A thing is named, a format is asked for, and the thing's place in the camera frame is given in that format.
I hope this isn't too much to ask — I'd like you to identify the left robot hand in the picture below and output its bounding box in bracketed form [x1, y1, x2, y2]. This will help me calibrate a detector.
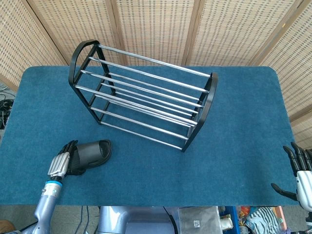
[47, 139, 86, 179]

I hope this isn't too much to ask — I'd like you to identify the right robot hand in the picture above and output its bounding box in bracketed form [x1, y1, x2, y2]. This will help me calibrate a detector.
[271, 142, 312, 212]

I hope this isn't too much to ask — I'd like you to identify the black rubber slipper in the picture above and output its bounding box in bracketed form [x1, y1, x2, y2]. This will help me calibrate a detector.
[69, 139, 113, 176]

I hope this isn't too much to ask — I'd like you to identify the black chrome-bar shoe rack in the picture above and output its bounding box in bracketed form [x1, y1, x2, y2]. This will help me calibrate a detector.
[69, 39, 219, 154]

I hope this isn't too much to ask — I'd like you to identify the black white striped bag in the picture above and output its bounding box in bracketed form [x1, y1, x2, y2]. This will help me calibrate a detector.
[245, 207, 284, 234]

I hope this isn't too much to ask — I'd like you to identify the silver robot torso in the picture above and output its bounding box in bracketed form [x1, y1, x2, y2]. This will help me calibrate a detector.
[97, 206, 176, 234]

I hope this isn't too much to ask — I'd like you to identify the blue table cloth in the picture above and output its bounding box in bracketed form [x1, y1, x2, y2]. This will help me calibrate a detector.
[0, 65, 301, 207]

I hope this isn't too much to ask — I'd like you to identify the grey bag with code label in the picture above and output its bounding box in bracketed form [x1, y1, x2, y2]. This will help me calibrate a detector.
[177, 206, 221, 234]

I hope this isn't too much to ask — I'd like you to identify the woven bamboo folding screen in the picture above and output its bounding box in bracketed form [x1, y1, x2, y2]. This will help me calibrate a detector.
[0, 0, 312, 150]

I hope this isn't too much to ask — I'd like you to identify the blue floor cable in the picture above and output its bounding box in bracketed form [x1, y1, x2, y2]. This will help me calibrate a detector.
[74, 206, 91, 234]

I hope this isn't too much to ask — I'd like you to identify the blue metal frame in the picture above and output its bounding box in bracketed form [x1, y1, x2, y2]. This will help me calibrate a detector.
[218, 206, 239, 234]

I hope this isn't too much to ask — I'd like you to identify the black floor cable bundle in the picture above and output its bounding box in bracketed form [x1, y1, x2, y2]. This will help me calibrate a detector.
[0, 82, 16, 130]

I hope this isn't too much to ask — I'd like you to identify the black torso cable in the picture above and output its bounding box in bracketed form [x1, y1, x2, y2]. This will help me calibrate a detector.
[162, 206, 180, 234]

